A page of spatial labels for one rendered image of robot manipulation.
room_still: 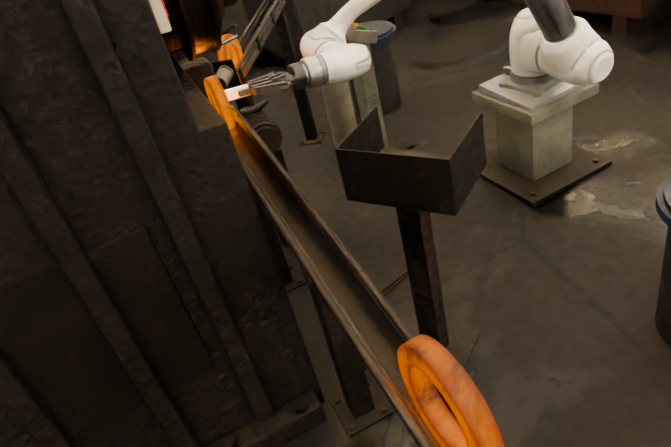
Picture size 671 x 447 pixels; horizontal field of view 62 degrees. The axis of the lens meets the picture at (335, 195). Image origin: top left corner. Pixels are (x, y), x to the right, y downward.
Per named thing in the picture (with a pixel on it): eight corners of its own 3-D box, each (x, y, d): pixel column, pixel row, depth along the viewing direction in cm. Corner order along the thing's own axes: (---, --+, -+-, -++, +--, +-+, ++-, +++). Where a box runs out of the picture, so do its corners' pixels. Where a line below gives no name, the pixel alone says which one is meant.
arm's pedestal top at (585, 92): (534, 73, 226) (533, 64, 224) (599, 93, 201) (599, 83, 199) (471, 101, 217) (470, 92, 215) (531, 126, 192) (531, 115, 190)
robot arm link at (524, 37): (534, 53, 210) (534, -4, 198) (570, 67, 196) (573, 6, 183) (500, 69, 207) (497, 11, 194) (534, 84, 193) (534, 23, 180)
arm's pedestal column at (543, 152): (535, 133, 247) (534, 67, 231) (611, 165, 215) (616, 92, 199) (463, 168, 236) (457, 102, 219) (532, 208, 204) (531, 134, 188)
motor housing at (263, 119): (285, 253, 213) (243, 131, 184) (267, 226, 231) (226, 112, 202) (315, 239, 216) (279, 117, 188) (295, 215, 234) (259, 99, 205)
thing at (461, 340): (476, 393, 145) (449, 159, 107) (386, 365, 159) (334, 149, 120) (499, 336, 159) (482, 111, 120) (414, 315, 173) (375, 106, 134)
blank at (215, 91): (212, 90, 143) (224, 85, 144) (198, 70, 155) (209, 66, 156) (229, 140, 153) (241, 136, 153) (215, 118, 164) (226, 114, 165)
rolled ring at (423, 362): (407, 305, 73) (386, 317, 72) (504, 406, 59) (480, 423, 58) (423, 391, 83) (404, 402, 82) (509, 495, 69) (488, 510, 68)
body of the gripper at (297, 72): (311, 90, 159) (281, 99, 157) (301, 83, 166) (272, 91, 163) (307, 65, 156) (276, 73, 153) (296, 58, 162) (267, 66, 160)
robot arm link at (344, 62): (331, 92, 161) (314, 78, 172) (377, 78, 166) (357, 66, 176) (327, 56, 155) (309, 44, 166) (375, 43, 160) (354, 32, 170)
